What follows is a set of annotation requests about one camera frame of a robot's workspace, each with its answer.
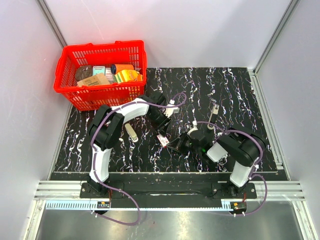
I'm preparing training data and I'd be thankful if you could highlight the brown round cookie pack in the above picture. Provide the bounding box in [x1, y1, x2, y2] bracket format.
[75, 65, 93, 82]

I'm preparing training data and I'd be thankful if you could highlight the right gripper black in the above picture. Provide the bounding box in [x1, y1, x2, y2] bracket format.
[166, 131, 201, 155]

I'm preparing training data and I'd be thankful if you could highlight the staple box red white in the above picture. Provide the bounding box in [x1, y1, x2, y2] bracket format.
[156, 134, 170, 148]

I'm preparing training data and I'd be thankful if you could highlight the pink white small box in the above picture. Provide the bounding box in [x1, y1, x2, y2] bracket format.
[105, 67, 114, 81]

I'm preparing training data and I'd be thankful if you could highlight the orange can blue lid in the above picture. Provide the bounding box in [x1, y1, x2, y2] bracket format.
[110, 64, 135, 75]

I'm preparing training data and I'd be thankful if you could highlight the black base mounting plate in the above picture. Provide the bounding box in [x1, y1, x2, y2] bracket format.
[79, 173, 257, 211]

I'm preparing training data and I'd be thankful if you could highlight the black marble pattern mat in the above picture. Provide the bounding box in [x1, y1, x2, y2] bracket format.
[53, 67, 267, 173]

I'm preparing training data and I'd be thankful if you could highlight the brown cardboard packet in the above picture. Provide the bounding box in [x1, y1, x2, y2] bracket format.
[77, 73, 110, 87]

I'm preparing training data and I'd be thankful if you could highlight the red plastic shopping basket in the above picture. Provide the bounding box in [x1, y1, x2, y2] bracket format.
[53, 40, 147, 111]

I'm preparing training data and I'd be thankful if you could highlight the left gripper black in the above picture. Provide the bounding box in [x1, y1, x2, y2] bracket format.
[147, 110, 173, 138]

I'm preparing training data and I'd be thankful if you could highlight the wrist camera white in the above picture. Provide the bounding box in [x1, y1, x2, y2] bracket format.
[163, 99, 180, 118]
[187, 120, 198, 135]

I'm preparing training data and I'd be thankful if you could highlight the yellow orange snack box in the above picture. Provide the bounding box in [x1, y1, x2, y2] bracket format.
[114, 69, 143, 84]

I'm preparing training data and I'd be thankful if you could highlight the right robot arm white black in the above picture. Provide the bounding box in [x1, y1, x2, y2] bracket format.
[166, 126, 267, 198]

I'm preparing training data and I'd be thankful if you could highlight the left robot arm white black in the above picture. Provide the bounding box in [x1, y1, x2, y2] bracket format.
[87, 94, 179, 198]

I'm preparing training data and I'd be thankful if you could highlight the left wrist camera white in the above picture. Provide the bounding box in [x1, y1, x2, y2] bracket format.
[163, 99, 180, 118]

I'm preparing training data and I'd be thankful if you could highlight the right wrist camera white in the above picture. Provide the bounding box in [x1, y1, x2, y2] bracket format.
[187, 120, 198, 135]

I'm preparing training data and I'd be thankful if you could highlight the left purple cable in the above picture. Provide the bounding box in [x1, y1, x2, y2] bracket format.
[90, 91, 188, 226]

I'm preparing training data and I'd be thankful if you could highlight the teal small box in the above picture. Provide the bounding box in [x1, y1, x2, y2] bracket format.
[92, 65, 106, 76]

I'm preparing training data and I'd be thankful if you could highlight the pale green stapler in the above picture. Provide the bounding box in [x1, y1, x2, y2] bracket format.
[124, 123, 139, 143]

